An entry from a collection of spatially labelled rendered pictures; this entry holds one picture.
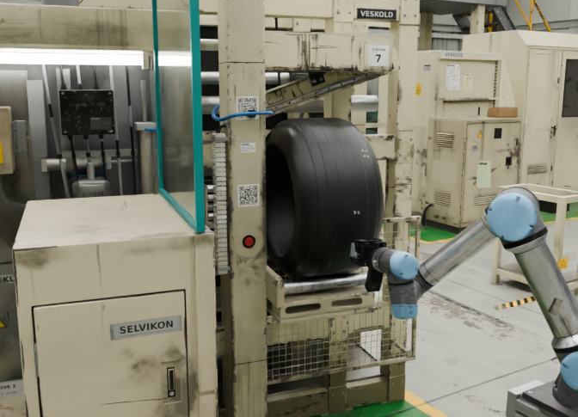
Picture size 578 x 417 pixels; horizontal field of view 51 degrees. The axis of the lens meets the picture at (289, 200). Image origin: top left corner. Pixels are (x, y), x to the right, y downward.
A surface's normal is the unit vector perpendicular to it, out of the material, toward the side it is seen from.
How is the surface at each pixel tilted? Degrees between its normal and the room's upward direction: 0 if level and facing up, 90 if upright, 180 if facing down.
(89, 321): 90
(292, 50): 90
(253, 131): 90
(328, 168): 62
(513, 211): 83
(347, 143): 41
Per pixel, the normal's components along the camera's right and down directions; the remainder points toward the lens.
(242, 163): 0.34, 0.17
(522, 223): -0.49, 0.04
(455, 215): -0.86, 0.09
